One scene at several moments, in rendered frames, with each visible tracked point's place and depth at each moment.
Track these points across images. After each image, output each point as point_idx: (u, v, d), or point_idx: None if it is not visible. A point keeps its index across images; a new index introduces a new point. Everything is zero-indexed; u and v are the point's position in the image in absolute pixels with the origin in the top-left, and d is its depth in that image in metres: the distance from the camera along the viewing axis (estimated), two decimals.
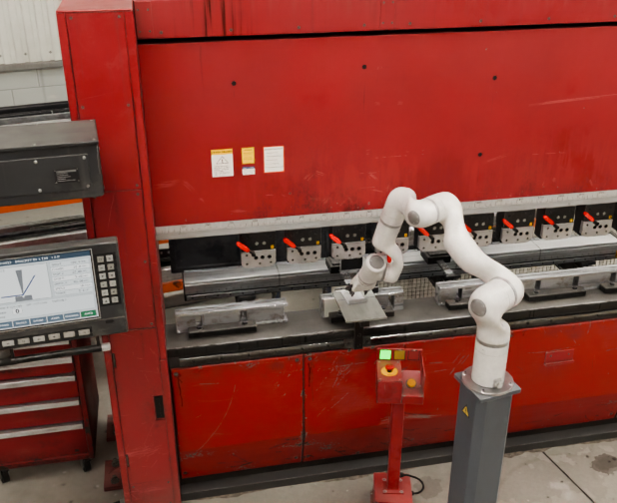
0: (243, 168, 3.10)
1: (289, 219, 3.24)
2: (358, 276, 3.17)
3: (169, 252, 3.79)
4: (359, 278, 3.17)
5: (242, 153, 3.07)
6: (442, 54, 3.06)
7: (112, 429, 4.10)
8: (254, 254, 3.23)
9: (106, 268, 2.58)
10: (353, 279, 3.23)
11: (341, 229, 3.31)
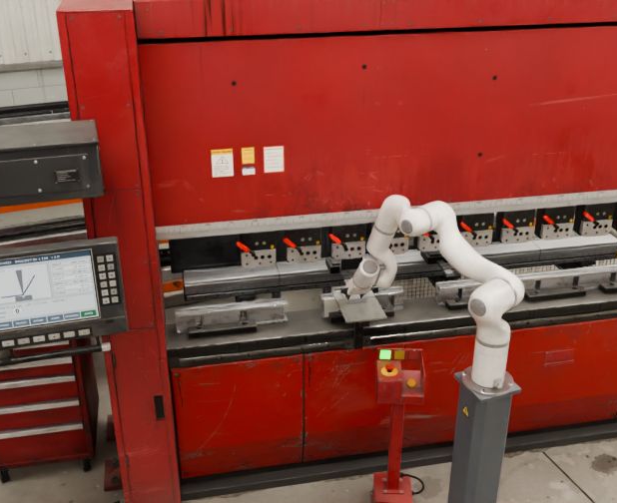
0: (243, 168, 3.10)
1: (289, 219, 3.24)
2: (353, 280, 3.22)
3: (169, 252, 3.79)
4: (353, 282, 3.22)
5: (242, 153, 3.07)
6: (442, 54, 3.06)
7: (112, 429, 4.10)
8: (254, 254, 3.23)
9: (106, 268, 2.58)
10: (348, 282, 3.28)
11: (341, 229, 3.31)
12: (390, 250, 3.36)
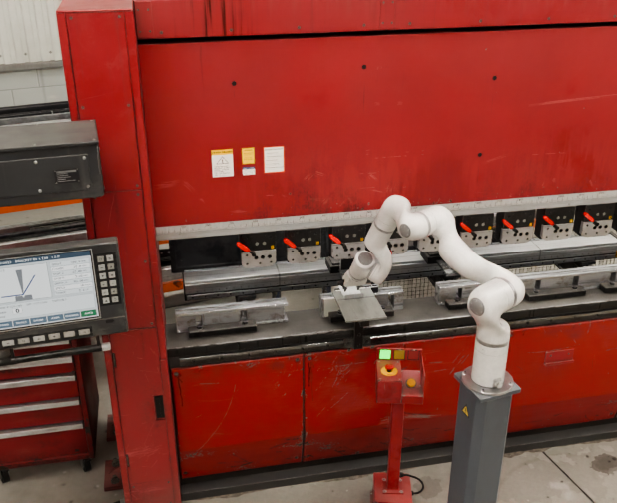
0: (243, 168, 3.10)
1: (289, 219, 3.24)
2: (349, 272, 3.27)
3: (169, 252, 3.79)
4: (350, 274, 3.27)
5: (242, 153, 3.07)
6: (442, 54, 3.06)
7: (112, 429, 4.10)
8: (254, 254, 3.23)
9: (106, 268, 2.58)
10: (345, 275, 3.32)
11: (341, 229, 3.31)
12: (390, 250, 3.36)
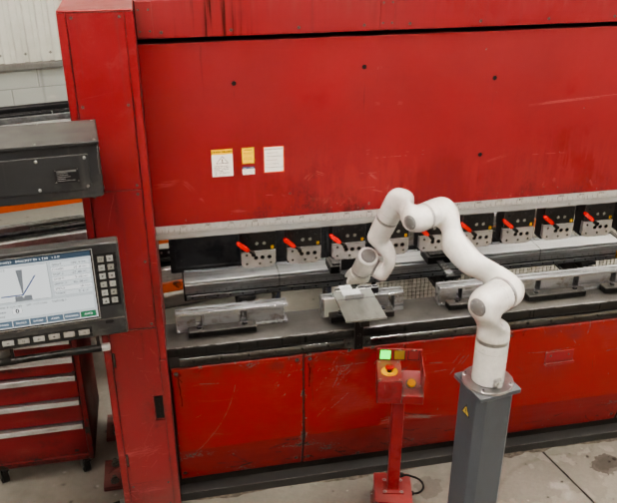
0: (243, 168, 3.10)
1: (289, 219, 3.24)
2: (352, 269, 3.22)
3: (169, 252, 3.79)
4: (352, 271, 3.22)
5: (242, 153, 3.07)
6: (442, 54, 3.06)
7: (112, 429, 4.10)
8: (254, 254, 3.23)
9: (106, 268, 2.58)
10: (347, 272, 3.27)
11: (341, 229, 3.31)
12: None
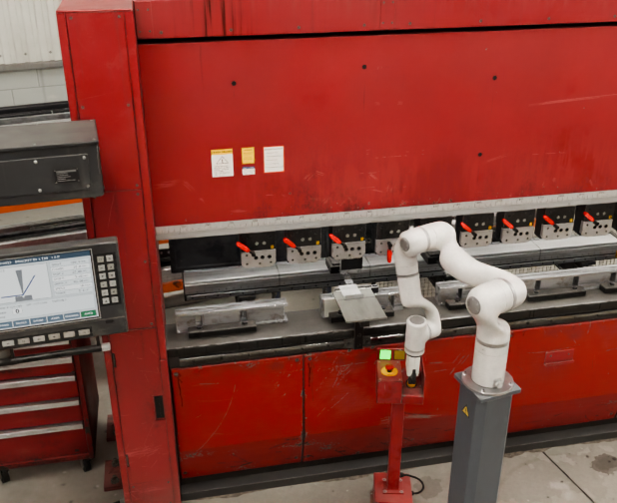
0: (243, 168, 3.10)
1: (289, 219, 3.24)
2: (415, 352, 3.16)
3: (169, 252, 3.79)
4: (417, 352, 3.16)
5: (242, 153, 3.07)
6: (442, 54, 3.06)
7: (112, 429, 4.10)
8: (254, 254, 3.23)
9: (106, 268, 2.58)
10: (411, 364, 3.18)
11: (341, 229, 3.31)
12: (390, 250, 3.36)
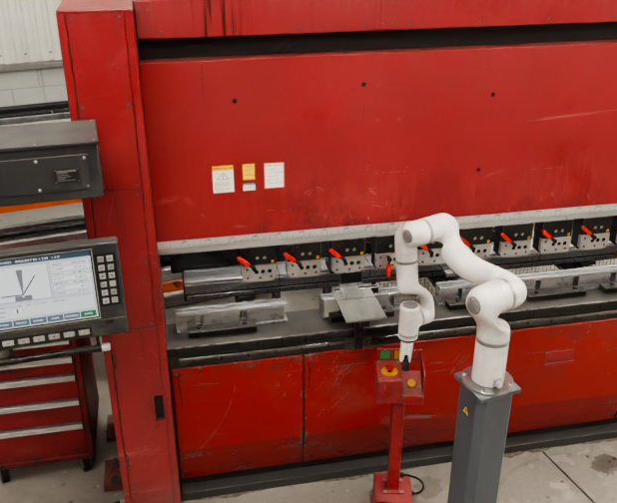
0: (244, 184, 3.13)
1: (289, 234, 3.27)
2: (407, 337, 3.17)
3: None
4: (409, 337, 3.17)
5: (243, 169, 3.10)
6: (441, 71, 3.09)
7: (112, 429, 4.10)
8: (255, 269, 3.26)
9: (106, 268, 2.58)
10: (403, 349, 3.19)
11: (341, 243, 3.34)
12: (389, 263, 3.39)
